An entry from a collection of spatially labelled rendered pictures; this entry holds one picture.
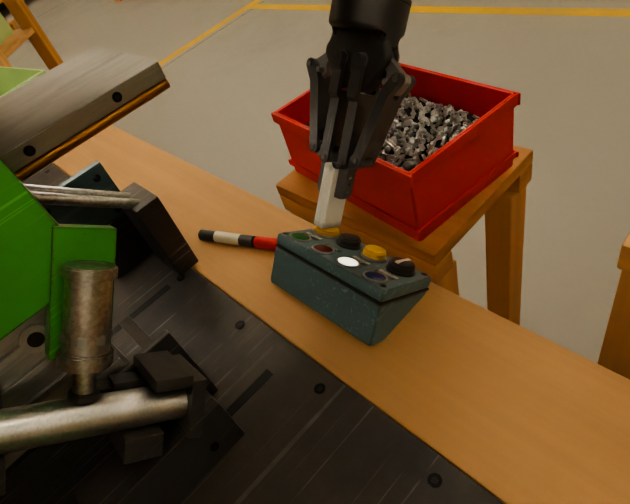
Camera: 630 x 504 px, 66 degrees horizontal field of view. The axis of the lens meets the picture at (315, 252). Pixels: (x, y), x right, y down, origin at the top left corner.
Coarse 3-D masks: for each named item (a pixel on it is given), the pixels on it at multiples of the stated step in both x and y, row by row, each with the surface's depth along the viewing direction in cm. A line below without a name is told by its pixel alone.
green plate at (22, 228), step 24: (0, 168) 32; (0, 192) 32; (24, 192) 33; (0, 216) 32; (24, 216) 33; (48, 216) 34; (0, 240) 33; (24, 240) 33; (48, 240) 34; (0, 264) 33; (24, 264) 34; (48, 264) 35; (0, 288) 33; (24, 288) 34; (48, 288) 35; (0, 312) 33; (24, 312) 34; (0, 336) 34
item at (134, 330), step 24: (144, 336) 45; (168, 336) 43; (192, 360) 45; (24, 456) 38; (48, 456) 38; (72, 456) 40; (96, 456) 41; (24, 480) 38; (48, 480) 39; (72, 480) 40
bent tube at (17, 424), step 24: (24, 408) 33; (48, 408) 34; (72, 408) 35; (96, 408) 35; (120, 408) 36; (144, 408) 37; (168, 408) 38; (0, 432) 32; (24, 432) 32; (48, 432) 33; (72, 432) 34; (96, 432) 35
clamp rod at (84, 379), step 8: (80, 376) 35; (88, 376) 35; (96, 376) 36; (72, 384) 35; (80, 384) 35; (88, 384) 35; (72, 392) 35; (80, 392) 35; (88, 392) 35; (96, 392) 36; (72, 400) 35; (80, 400) 35; (88, 400) 35; (96, 400) 36
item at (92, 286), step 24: (72, 264) 34; (96, 264) 35; (72, 288) 33; (96, 288) 33; (72, 312) 33; (96, 312) 34; (72, 336) 34; (96, 336) 34; (72, 360) 33; (96, 360) 34
